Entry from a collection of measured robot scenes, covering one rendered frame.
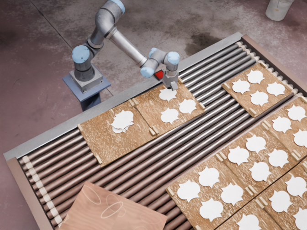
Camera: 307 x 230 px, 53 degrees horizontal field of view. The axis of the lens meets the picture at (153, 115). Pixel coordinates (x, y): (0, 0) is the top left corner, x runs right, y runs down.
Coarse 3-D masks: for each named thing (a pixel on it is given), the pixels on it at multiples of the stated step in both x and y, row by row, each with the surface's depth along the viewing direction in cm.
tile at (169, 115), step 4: (168, 108) 217; (160, 112) 215; (164, 112) 215; (168, 112) 215; (172, 112) 215; (176, 112) 215; (164, 116) 213; (168, 116) 213; (172, 116) 213; (176, 116) 213; (164, 120) 211; (168, 120) 211; (172, 120) 212
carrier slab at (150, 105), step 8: (160, 88) 227; (184, 88) 228; (144, 96) 222; (152, 96) 223; (176, 96) 224; (184, 96) 224; (192, 96) 225; (144, 104) 219; (152, 104) 219; (160, 104) 219; (168, 104) 220; (176, 104) 220; (144, 112) 215; (152, 112) 215; (192, 112) 217; (200, 112) 217; (152, 120) 212; (160, 120) 212; (176, 120) 213; (184, 120) 213; (160, 128) 209; (168, 128) 209
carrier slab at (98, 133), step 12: (120, 108) 216; (132, 108) 216; (96, 120) 209; (108, 120) 210; (84, 132) 204; (96, 132) 205; (108, 132) 205; (132, 132) 206; (144, 132) 206; (96, 144) 200; (108, 144) 200; (120, 144) 201; (132, 144) 201; (108, 156) 196; (120, 156) 196
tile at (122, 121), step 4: (120, 116) 208; (124, 116) 208; (128, 116) 209; (116, 120) 206; (120, 120) 206; (124, 120) 207; (128, 120) 207; (116, 124) 205; (120, 124) 205; (124, 124) 205; (128, 124) 205; (116, 128) 203; (120, 128) 204; (124, 128) 204
